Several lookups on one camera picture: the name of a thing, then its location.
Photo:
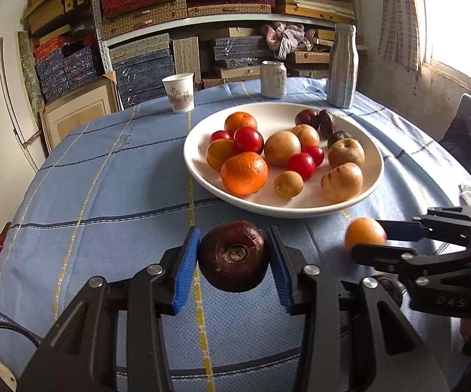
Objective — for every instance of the stack of grey-blue boxes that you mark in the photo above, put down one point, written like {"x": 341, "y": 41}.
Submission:
{"x": 145, "y": 73}

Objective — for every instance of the dark purple passion fruit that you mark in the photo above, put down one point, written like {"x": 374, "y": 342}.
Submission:
{"x": 327, "y": 122}
{"x": 234, "y": 255}
{"x": 338, "y": 137}

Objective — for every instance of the cream power strip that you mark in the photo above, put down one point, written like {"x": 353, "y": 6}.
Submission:
{"x": 0, "y": 369}

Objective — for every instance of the stack of yellow woven boxes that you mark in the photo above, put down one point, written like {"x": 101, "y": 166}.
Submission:
{"x": 51, "y": 12}

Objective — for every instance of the stack of woven straw boxes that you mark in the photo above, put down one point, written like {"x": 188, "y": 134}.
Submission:
{"x": 227, "y": 8}

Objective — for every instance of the blue checked tablecloth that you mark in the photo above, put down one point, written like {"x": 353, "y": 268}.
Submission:
{"x": 96, "y": 179}

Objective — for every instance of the white leaning board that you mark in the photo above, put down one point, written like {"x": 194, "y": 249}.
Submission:
{"x": 10, "y": 102}

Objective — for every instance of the small yellow passion fruit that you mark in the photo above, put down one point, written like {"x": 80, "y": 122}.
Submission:
{"x": 288, "y": 184}

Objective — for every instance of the white metal shelf rack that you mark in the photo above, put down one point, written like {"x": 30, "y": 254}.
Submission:
{"x": 219, "y": 20}

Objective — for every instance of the white drink can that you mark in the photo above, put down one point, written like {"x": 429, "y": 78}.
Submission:
{"x": 273, "y": 81}

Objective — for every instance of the wooden picture frame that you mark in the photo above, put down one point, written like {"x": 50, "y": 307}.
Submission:
{"x": 80, "y": 114}

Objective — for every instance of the white oval plate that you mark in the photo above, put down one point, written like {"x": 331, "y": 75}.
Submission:
{"x": 276, "y": 206}

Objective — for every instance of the stack of plain wooden boxes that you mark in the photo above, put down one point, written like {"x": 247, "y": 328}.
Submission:
{"x": 309, "y": 58}
{"x": 317, "y": 8}

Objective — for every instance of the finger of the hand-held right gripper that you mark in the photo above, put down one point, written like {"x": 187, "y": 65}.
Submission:
{"x": 376, "y": 255}
{"x": 403, "y": 230}

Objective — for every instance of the silver bottle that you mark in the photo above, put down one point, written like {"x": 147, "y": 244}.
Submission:
{"x": 341, "y": 73}

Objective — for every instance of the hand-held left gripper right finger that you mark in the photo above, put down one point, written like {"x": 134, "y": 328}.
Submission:
{"x": 280, "y": 269}

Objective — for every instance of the brick patterned curtain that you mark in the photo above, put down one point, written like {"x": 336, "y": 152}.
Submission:
{"x": 398, "y": 20}

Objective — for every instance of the person's right hand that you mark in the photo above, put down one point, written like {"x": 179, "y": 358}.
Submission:
{"x": 469, "y": 330}

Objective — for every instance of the large orange mandarin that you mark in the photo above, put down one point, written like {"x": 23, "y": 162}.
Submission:
{"x": 240, "y": 123}
{"x": 244, "y": 172}

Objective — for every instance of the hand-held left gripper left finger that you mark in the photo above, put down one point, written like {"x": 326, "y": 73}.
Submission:
{"x": 186, "y": 269}

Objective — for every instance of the stack of blue flowered boxes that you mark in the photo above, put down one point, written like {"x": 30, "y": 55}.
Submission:
{"x": 63, "y": 69}

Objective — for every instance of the pink crumpled cloth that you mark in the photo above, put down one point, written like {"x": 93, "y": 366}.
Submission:
{"x": 284, "y": 36}

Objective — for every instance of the red cherry tomato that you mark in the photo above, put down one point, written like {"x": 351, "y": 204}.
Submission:
{"x": 316, "y": 155}
{"x": 248, "y": 139}
{"x": 301, "y": 166}
{"x": 220, "y": 136}

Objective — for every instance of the black chair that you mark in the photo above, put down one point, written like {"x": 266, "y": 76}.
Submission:
{"x": 464, "y": 130}

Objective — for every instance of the white paper cup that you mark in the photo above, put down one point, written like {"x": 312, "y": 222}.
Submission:
{"x": 178, "y": 94}

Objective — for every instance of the green marble slab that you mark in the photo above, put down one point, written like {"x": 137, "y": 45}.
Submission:
{"x": 29, "y": 73}

